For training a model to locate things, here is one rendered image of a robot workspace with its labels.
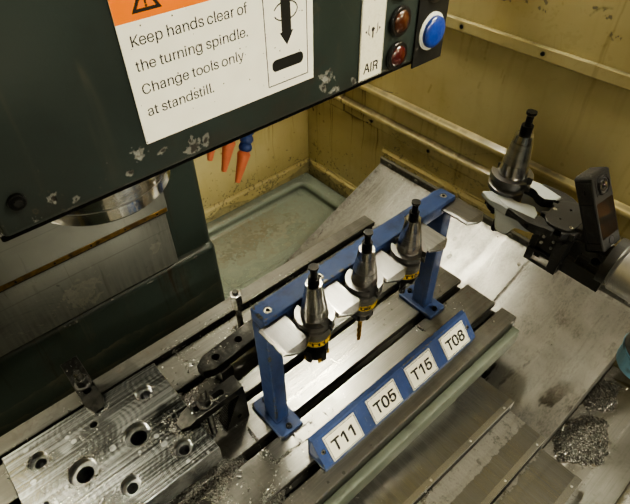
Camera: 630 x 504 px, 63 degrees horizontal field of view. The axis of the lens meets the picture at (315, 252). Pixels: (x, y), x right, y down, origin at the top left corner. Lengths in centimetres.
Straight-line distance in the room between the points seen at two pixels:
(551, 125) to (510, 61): 18
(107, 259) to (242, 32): 94
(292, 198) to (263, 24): 167
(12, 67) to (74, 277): 96
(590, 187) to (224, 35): 54
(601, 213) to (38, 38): 68
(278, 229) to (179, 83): 156
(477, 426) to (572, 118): 74
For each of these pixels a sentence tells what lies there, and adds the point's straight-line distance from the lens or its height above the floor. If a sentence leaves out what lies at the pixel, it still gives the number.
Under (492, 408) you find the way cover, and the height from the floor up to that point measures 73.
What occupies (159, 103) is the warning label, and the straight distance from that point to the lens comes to 38.
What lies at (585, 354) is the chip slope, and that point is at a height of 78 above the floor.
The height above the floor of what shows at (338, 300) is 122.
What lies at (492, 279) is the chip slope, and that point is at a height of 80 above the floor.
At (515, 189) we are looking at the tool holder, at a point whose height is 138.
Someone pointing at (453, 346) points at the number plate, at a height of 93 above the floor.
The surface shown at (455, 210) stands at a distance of 103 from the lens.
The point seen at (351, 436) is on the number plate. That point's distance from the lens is 102.
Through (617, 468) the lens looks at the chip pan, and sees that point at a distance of 145.
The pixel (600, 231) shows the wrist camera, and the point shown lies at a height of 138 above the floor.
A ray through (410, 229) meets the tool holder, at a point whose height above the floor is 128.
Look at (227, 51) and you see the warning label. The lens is 40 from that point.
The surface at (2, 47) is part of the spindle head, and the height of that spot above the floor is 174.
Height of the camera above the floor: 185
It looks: 44 degrees down
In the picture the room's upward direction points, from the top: 1 degrees counter-clockwise
